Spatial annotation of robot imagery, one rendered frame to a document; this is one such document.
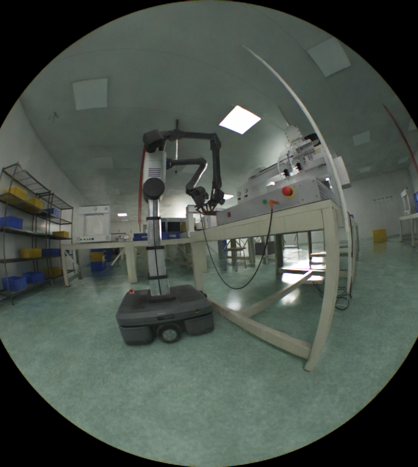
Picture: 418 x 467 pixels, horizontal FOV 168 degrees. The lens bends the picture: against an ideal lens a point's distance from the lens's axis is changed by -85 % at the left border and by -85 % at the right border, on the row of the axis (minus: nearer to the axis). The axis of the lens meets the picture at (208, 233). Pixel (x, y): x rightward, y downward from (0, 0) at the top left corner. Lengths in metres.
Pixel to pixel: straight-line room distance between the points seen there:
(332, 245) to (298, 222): 0.15
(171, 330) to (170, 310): 0.14
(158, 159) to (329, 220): 1.09
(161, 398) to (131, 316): 0.49
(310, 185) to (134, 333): 1.16
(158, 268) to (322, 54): 3.15
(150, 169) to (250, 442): 1.50
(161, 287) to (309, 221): 0.94
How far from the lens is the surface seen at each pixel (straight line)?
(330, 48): 2.73
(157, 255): 1.00
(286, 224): 0.58
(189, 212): 2.93
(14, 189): 2.68
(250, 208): 0.77
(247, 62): 2.34
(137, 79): 2.41
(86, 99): 2.78
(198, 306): 0.94
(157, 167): 1.10
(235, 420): 0.68
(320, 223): 0.52
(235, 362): 0.86
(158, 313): 0.90
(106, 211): 2.77
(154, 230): 1.02
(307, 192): 0.60
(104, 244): 2.66
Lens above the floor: 0.65
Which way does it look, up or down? 3 degrees up
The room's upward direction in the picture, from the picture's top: 5 degrees counter-clockwise
